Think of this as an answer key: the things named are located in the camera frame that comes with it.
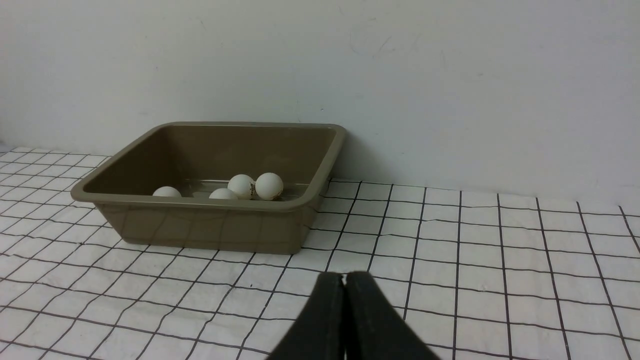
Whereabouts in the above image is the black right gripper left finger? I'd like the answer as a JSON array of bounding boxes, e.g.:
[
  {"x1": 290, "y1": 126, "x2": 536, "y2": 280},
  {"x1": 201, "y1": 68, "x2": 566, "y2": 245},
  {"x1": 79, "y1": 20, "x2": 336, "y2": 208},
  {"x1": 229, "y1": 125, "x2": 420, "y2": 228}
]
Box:
[{"x1": 268, "y1": 272, "x2": 345, "y2": 360}]

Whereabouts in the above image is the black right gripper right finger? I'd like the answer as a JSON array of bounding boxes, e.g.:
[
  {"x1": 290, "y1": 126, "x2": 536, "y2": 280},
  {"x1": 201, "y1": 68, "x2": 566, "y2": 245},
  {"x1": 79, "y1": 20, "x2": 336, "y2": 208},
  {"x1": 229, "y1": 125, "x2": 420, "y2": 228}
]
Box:
[{"x1": 345, "y1": 271, "x2": 439, "y2": 360}]

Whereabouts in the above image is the white ping-pong ball printed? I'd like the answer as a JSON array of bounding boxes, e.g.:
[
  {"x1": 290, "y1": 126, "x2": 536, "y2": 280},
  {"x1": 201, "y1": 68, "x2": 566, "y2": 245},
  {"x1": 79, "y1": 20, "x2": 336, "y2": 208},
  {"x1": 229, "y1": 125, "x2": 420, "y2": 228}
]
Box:
[{"x1": 227, "y1": 174, "x2": 255, "y2": 200}]

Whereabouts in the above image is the white black-grid tablecloth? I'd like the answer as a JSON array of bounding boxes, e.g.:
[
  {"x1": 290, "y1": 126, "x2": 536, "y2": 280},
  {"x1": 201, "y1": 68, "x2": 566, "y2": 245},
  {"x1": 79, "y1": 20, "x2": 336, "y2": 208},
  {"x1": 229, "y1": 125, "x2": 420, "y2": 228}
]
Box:
[{"x1": 0, "y1": 148, "x2": 640, "y2": 360}]

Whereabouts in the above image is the olive plastic storage bin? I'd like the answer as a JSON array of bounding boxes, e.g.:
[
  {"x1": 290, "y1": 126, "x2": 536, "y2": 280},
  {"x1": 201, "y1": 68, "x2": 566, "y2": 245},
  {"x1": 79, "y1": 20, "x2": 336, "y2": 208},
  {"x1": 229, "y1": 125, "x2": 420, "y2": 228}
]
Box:
[{"x1": 71, "y1": 121, "x2": 348, "y2": 255}]

